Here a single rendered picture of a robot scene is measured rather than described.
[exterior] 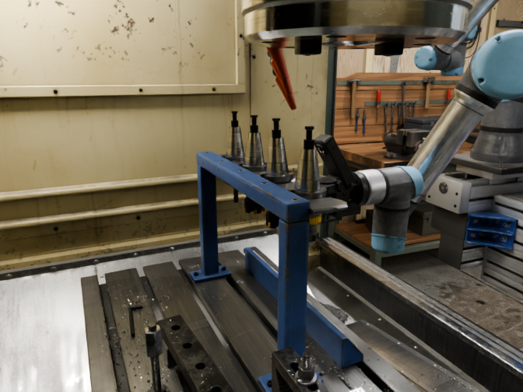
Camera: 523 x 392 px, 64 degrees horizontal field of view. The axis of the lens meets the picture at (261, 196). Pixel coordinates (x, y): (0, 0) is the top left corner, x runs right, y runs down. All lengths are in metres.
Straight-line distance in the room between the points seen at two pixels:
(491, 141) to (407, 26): 1.15
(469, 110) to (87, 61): 0.96
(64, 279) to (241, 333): 0.64
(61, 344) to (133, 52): 0.80
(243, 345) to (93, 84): 0.81
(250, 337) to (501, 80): 0.67
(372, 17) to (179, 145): 1.11
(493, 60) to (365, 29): 0.62
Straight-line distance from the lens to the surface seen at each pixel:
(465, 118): 1.03
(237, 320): 0.94
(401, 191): 0.93
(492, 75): 0.87
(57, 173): 1.31
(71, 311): 1.29
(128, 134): 1.30
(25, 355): 1.24
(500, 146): 1.40
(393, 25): 0.26
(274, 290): 1.00
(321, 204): 0.65
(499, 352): 1.14
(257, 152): 0.87
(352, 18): 0.26
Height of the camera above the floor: 1.41
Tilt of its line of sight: 16 degrees down
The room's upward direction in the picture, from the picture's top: straight up
